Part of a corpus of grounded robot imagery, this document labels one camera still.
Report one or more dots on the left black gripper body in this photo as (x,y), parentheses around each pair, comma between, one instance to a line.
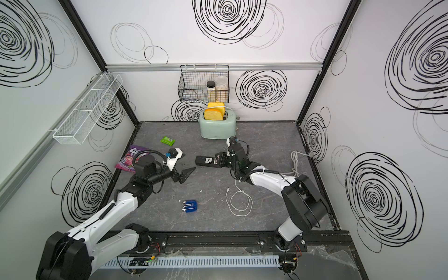
(163,175)

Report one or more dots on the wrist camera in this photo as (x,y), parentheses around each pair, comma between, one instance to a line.
(231,141)
(173,156)

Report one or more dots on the black lid spice jar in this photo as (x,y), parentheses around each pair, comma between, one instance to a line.
(211,91)

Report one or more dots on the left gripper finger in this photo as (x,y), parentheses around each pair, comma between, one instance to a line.
(173,161)
(184,175)

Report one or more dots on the black wire basket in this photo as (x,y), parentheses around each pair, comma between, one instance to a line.
(193,80)

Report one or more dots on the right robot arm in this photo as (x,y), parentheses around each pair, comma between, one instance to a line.
(303,200)

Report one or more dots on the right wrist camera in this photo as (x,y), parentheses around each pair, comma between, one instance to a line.
(231,141)

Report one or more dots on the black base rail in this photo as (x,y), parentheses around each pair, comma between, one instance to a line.
(154,242)

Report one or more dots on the black power strip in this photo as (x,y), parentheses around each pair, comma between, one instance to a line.
(205,161)

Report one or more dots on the yellow sponge toast front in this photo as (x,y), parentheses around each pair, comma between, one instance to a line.
(214,114)

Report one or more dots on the white lid plastic jar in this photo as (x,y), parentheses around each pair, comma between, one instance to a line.
(221,88)

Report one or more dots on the purple candy bag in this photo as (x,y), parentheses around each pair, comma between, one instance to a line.
(126,162)

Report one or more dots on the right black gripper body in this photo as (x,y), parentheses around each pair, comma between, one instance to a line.
(229,163)

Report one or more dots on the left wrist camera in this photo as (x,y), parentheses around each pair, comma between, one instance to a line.
(173,156)

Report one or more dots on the mint green toaster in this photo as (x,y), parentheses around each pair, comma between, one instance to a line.
(218,129)

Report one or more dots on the green candy packet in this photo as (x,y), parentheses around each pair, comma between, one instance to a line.
(168,141)

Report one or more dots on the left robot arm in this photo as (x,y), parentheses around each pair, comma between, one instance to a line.
(78,253)

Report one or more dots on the yellow sponge toast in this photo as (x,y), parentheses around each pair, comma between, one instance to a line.
(216,105)
(214,114)

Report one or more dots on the yellow sponge toast back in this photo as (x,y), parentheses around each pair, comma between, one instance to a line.
(216,105)

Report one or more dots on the white wire shelf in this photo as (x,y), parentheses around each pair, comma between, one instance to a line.
(88,110)

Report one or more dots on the grey slotted cable duct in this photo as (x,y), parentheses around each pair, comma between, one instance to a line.
(226,261)

